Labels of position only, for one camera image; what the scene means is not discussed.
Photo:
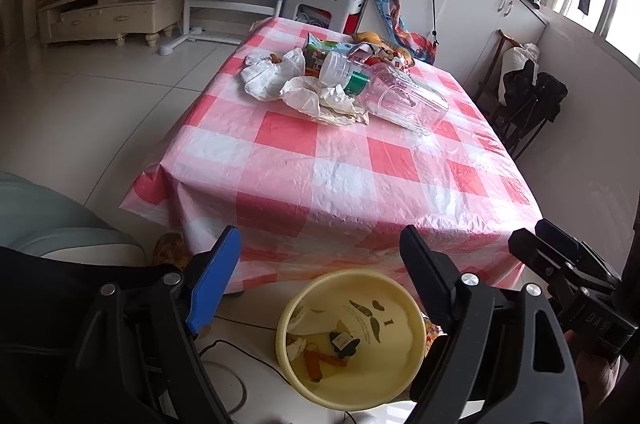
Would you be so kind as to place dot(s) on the patterned slipper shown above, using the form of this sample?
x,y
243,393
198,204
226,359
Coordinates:
x,y
172,249

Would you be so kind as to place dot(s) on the green plush toy white tag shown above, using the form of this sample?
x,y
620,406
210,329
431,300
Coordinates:
x,y
345,344

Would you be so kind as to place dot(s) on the green milk carton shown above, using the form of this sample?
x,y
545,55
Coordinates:
x,y
317,54

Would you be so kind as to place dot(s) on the white paper napkin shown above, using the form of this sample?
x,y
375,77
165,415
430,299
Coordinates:
x,y
310,96

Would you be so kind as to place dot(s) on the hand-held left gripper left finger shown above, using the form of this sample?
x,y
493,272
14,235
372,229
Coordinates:
x,y
212,279

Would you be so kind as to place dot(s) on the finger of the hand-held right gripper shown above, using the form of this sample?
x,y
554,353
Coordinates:
x,y
565,241
537,256

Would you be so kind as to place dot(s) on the red white carton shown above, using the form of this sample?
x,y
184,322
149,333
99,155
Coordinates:
x,y
377,54

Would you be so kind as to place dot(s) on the dark wooden chair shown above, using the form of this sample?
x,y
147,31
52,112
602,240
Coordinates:
x,y
492,94

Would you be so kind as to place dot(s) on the white plastic stool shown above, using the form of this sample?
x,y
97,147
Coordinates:
x,y
320,1

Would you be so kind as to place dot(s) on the clear plastic bottle white cap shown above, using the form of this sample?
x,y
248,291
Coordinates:
x,y
400,99

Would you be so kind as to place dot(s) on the white cabinet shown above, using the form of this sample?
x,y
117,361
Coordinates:
x,y
475,4

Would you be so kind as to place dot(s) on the small white tissue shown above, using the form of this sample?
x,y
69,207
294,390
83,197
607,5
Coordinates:
x,y
296,346

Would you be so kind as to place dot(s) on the small orange peel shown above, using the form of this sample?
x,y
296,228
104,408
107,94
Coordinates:
x,y
276,58

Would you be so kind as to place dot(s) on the yellow plastic basin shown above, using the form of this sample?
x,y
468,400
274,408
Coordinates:
x,y
390,344

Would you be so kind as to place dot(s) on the black folded chair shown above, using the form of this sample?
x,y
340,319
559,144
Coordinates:
x,y
530,99

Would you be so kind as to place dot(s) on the person's right hand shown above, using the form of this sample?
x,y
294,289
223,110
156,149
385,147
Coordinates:
x,y
595,376

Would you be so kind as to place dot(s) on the cream television cabinet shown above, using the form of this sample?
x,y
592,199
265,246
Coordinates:
x,y
110,16

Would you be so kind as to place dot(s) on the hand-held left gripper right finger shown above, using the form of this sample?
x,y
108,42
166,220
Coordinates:
x,y
430,279

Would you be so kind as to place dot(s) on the white sack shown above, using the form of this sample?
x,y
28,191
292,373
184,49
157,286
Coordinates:
x,y
520,56

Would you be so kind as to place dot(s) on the grey-blue upholstered seat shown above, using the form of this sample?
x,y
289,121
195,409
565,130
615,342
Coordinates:
x,y
55,224

